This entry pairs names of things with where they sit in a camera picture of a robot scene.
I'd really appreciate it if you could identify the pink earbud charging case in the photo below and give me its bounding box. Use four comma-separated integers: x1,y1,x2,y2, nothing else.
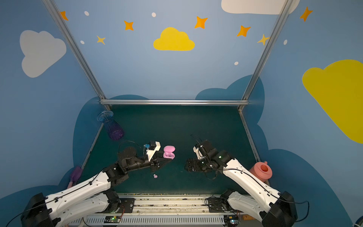
163,145,175,159

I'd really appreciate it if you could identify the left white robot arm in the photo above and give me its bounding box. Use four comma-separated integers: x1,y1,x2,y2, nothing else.
20,147,171,227

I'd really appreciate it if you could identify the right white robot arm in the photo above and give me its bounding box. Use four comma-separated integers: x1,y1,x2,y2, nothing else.
185,141,298,227

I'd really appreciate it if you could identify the purple ribbed glass vase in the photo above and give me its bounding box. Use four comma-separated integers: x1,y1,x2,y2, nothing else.
97,110,124,141

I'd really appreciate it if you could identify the pink toy watering can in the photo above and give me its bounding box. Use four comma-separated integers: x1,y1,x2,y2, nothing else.
249,161,273,182

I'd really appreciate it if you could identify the right green circuit board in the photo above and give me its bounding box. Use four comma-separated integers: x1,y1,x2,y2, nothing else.
223,215,240,227

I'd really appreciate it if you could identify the green circuit board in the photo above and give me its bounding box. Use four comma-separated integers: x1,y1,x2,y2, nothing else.
104,216,121,224
223,215,240,227

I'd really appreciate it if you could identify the left green circuit board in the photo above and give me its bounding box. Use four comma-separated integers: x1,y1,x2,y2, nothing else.
104,216,121,224

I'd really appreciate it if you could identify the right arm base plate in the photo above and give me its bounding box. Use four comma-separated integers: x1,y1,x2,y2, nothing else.
205,196,233,213

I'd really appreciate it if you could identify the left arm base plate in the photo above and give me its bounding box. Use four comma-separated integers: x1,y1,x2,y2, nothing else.
108,198,135,213

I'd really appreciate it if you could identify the front aluminium rail bed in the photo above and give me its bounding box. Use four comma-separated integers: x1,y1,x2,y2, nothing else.
67,194,264,227

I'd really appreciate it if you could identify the aluminium back frame rail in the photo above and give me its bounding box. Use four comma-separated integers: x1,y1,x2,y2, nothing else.
100,99,249,106

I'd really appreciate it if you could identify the aluminium left frame post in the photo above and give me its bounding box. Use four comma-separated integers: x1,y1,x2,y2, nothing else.
42,0,107,101

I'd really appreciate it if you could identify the aluminium frame post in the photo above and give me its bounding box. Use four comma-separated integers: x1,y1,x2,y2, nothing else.
238,0,294,113
42,0,107,101

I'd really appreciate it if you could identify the aluminium right frame post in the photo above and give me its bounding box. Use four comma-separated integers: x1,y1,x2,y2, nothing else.
238,0,294,113

